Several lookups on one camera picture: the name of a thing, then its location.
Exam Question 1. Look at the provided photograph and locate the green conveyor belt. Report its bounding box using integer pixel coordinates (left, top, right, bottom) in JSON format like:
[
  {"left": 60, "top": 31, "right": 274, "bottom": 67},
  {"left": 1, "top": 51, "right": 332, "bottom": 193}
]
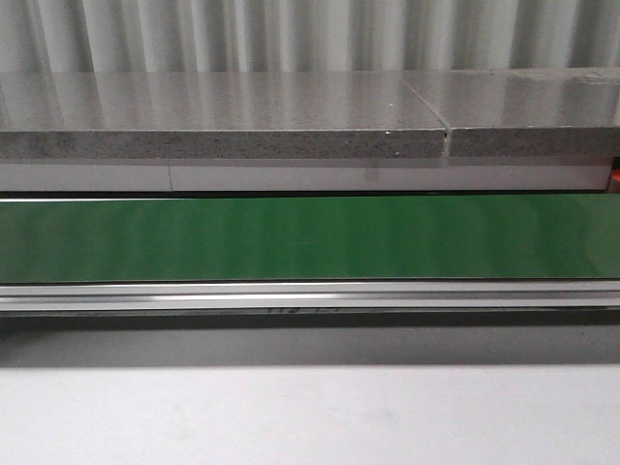
[{"left": 1, "top": 194, "right": 619, "bottom": 284}]

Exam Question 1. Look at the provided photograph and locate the grey stone counter slab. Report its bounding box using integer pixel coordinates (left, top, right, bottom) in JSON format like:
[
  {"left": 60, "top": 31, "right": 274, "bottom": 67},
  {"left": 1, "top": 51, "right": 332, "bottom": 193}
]
[
  {"left": 402, "top": 69, "right": 619, "bottom": 164},
  {"left": 1, "top": 72, "right": 446, "bottom": 162}
]

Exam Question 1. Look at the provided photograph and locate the aluminium conveyor side rail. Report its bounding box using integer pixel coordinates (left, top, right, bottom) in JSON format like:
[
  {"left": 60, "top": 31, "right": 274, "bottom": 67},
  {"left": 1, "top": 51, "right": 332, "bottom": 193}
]
[{"left": 1, "top": 279, "right": 619, "bottom": 315}]

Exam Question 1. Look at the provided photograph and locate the red object at right edge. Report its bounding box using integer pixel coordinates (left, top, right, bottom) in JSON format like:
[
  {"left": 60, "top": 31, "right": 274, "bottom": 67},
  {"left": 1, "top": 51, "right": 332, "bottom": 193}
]
[{"left": 608, "top": 157, "right": 620, "bottom": 194}]

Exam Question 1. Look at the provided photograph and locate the grey stone counter slab right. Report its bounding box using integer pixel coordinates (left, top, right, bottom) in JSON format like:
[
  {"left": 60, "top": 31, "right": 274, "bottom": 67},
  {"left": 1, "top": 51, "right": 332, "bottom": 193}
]
[{"left": 402, "top": 69, "right": 619, "bottom": 164}]

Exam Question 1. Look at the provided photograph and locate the white cabinet front panel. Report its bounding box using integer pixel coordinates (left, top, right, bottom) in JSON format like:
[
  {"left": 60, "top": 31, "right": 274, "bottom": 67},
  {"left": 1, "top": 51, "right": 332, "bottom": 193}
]
[{"left": 1, "top": 157, "right": 612, "bottom": 193}]

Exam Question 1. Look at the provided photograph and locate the white corrugated curtain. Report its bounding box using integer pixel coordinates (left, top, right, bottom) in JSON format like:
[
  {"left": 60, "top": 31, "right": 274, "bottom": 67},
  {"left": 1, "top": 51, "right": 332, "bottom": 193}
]
[{"left": 1, "top": 1, "right": 619, "bottom": 73}]

